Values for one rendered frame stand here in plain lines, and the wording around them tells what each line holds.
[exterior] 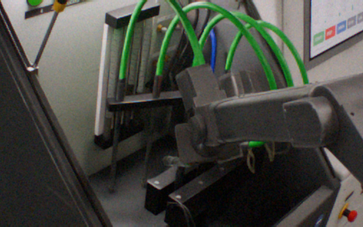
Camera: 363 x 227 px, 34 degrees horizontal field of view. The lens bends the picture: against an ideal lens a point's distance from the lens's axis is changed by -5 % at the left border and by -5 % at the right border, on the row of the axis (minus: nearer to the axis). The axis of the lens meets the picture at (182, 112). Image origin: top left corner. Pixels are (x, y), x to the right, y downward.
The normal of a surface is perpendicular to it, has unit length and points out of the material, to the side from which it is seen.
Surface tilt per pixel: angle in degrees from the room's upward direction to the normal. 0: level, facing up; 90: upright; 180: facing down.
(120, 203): 0
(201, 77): 39
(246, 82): 68
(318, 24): 76
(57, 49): 90
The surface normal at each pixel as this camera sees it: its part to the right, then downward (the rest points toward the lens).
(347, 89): 0.01, -0.68
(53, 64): 0.76, 0.43
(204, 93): 0.16, -0.32
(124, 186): 0.14, -0.84
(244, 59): -0.64, 0.33
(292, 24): 0.77, 0.22
